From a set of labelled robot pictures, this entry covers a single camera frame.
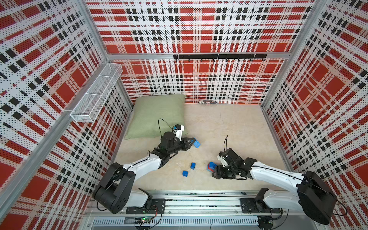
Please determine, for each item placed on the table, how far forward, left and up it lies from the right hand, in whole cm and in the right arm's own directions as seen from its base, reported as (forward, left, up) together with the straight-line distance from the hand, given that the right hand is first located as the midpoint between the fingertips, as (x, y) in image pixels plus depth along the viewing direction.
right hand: (218, 175), depth 82 cm
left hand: (+17, +13, +11) cm, 24 cm away
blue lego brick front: (+1, +20, -2) cm, 20 cm away
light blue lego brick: (+15, +13, +10) cm, 22 cm away
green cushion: (+38, +43, +9) cm, 58 cm away
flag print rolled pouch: (+62, +3, -1) cm, 62 cm away
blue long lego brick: (+4, +4, +5) cm, 7 cm away
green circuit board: (-21, +40, -1) cm, 45 cm away
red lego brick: (+5, +6, 0) cm, 8 cm away
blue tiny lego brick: (+6, +15, -2) cm, 17 cm away
